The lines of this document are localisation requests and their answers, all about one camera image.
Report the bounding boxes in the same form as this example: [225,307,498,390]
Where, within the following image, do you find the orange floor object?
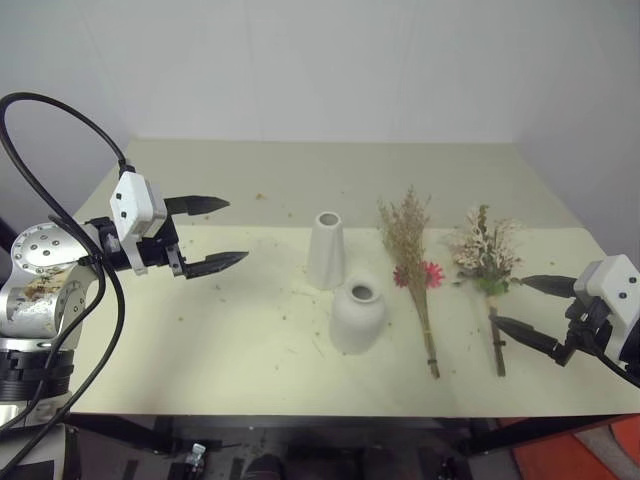
[512,413,640,480]

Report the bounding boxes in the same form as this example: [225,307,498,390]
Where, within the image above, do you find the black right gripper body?
[563,297,619,359]

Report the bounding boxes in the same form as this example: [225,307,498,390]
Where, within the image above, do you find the dried bouquet with red flowers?
[376,185,447,380]

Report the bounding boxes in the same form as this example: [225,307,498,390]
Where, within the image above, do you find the squat round white vase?
[329,272,391,357]

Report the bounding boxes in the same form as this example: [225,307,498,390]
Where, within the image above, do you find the dried bouquet with white flowers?
[446,203,525,378]

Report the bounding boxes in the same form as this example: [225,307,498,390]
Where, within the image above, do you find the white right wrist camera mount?
[572,254,640,374]

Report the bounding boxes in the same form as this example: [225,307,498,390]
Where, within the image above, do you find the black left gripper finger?
[185,250,251,280]
[163,194,232,218]

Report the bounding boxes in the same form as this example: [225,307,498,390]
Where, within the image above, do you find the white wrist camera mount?
[572,254,640,374]
[108,169,167,277]

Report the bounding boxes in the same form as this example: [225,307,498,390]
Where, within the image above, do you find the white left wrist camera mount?
[108,169,167,277]

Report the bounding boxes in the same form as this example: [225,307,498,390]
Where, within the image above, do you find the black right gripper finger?
[491,315,572,369]
[519,274,581,301]

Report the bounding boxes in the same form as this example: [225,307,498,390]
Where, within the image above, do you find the small silver metal clip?
[185,441,207,472]

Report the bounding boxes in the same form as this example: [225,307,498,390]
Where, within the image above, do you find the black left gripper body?
[135,212,189,280]

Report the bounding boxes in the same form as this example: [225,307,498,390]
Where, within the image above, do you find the tall conical white vase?
[305,211,347,291]

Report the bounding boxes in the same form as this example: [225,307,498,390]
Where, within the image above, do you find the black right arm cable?
[599,348,640,389]

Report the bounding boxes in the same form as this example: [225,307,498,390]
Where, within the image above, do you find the black metal table frame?
[62,413,629,457]

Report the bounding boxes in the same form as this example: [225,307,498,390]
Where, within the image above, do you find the dark rounded shape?
[243,451,282,480]

